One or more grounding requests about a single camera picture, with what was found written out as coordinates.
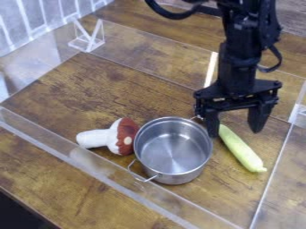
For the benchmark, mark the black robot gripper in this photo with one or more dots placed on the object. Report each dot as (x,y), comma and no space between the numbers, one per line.
(259,99)

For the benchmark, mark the green handled metal spoon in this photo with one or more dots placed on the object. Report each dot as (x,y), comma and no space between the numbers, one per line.
(240,150)

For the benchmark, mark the stainless steel pot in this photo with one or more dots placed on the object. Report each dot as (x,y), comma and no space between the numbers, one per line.
(172,148)

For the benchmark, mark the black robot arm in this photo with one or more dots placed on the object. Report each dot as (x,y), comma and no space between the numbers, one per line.
(251,31)

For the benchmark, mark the plush brown white mushroom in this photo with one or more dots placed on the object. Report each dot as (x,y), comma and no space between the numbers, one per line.
(117,137)

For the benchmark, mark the clear acrylic triangle stand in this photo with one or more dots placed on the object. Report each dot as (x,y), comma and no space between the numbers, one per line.
(85,42)

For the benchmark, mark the clear acrylic front barrier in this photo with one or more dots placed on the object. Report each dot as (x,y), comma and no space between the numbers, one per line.
(155,197)

